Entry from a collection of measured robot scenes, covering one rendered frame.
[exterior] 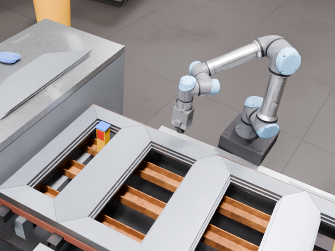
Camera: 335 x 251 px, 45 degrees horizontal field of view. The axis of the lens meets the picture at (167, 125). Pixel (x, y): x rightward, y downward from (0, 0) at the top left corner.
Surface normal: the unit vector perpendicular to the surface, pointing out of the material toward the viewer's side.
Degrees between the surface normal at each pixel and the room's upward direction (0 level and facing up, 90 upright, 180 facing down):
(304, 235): 0
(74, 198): 0
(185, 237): 0
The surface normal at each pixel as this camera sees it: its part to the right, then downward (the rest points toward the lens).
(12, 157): 0.89, 0.36
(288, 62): 0.27, 0.54
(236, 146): -0.54, 0.51
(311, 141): 0.09, -0.76
